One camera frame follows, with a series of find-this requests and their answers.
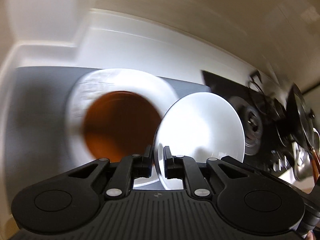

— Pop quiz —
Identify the white ceramic bowl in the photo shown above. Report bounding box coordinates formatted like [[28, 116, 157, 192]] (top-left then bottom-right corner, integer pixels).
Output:
[[153, 92, 245, 190]]

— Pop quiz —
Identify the orange plate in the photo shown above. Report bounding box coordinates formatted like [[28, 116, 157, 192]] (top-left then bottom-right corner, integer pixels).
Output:
[[83, 91, 161, 163]]

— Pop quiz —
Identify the grey mat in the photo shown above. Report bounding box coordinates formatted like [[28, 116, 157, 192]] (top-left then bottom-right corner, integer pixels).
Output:
[[4, 67, 208, 201]]

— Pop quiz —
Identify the black gas stove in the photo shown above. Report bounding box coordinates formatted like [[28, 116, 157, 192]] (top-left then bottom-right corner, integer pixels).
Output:
[[202, 70, 319, 181]]

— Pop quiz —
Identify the large white embossed plate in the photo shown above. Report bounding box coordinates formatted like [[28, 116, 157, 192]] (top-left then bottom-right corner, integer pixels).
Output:
[[65, 68, 179, 166]]

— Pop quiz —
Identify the black pan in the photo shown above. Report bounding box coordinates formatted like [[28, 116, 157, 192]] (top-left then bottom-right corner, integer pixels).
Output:
[[286, 83, 315, 154]]

